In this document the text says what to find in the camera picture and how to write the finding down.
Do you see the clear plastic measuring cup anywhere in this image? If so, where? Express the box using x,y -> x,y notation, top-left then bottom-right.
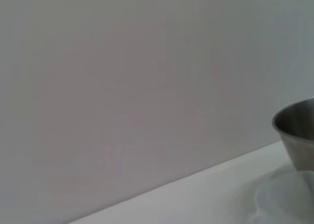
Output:
251,169 -> 314,224

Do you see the stainless steel mixing bowl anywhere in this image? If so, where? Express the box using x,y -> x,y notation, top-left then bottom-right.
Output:
271,97 -> 314,172

